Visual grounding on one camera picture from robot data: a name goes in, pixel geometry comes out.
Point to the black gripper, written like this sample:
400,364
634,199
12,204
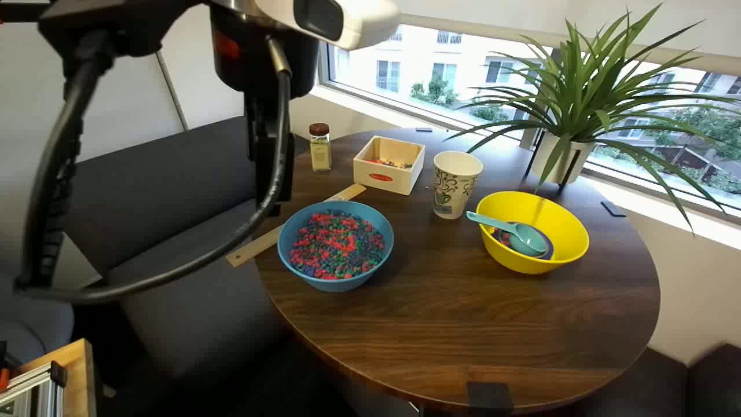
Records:
262,53

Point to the wooden ruler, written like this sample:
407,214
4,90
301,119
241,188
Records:
255,249

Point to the white wooden box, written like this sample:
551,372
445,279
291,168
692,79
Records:
387,170

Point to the spice jar with brown lid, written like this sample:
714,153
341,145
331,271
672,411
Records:
320,152

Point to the dark grey sofa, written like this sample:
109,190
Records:
169,192

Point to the colourful beads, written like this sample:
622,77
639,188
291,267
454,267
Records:
336,246

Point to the blue bowl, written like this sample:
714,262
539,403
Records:
336,282

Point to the patterned paper cup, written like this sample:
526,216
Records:
454,187

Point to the teal plastic spoon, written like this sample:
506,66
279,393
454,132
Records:
526,238

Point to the white plant pot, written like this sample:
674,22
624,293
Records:
549,159

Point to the grey armchair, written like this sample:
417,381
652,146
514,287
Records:
30,321

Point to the black metal plant stand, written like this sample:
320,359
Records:
571,174

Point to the yellow bowl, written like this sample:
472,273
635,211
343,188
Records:
569,233

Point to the green spiky plant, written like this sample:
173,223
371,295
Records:
587,84

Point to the small black object on sill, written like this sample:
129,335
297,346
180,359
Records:
612,209

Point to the dark seat cushion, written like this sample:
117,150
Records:
696,382

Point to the window with white frame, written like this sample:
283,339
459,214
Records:
465,77

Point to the aluminium frame profile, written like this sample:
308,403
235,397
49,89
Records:
26,389

